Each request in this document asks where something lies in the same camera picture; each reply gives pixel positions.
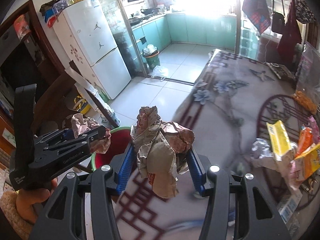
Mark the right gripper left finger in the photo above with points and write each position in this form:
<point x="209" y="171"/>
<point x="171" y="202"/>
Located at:
<point x="63" y="216"/>

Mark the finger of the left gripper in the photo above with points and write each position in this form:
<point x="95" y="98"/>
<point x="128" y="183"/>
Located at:
<point x="94" y="137"/>

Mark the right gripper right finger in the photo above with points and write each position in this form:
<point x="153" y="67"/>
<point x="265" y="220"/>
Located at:
<point x="256" y="216"/>

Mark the pink paper wad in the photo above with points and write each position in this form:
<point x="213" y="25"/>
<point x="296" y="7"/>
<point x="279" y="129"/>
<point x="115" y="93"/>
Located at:
<point x="81" y="125"/>

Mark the silver foil wrapper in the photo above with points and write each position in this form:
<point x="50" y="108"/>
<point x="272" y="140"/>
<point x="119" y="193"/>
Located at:
<point x="262" y="156"/>

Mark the brown paper bag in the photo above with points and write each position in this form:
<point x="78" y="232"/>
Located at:
<point x="161" y="149"/>

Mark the yellow snack box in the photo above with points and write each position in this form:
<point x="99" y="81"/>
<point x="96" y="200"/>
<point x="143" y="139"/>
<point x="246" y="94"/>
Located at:
<point x="279" y="139"/>

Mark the orange snack wrapper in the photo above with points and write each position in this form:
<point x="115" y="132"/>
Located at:
<point x="305" y="140"/>

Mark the green kitchen trash bin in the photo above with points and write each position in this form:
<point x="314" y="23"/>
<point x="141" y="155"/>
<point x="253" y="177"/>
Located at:
<point x="152" y="60"/>

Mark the teal kitchen cabinets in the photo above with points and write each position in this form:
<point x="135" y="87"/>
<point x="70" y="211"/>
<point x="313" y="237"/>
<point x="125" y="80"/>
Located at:
<point x="161" y="31"/>

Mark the person's left hand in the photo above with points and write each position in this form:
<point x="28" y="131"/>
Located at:
<point x="26" y="199"/>

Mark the red bucket with green rim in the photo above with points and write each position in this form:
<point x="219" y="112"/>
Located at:
<point x="120" y="138"/>

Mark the dark wooden chair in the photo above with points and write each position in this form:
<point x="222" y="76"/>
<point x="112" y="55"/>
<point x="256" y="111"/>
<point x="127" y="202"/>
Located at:
<point x="51" y="106"/>

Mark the white plastic bag on floor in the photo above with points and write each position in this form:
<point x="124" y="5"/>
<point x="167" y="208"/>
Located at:
<point x="160" y="73"/>

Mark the white two-door refrigerator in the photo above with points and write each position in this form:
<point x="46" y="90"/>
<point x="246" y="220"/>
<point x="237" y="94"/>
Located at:
<point x="84" y="33"/>

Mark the floral patterned tablecloth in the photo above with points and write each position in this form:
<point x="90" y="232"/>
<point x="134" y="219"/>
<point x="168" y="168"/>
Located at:
<point x="227" y="109"/>

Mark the clear bag of orange snacks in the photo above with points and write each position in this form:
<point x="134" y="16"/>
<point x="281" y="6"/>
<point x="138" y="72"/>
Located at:
<point x="307" y="75"/>

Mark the dark red hanging garment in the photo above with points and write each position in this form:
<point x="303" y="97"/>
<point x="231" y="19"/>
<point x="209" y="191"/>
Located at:
<point x="290" y="37"/>

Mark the black hanging handbag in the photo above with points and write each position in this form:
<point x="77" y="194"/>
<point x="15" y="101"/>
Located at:
<point x="278" y="23"/>

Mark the plaid hanging cloth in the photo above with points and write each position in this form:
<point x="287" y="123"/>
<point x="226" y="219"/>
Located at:
<point x="257" y="12"/>

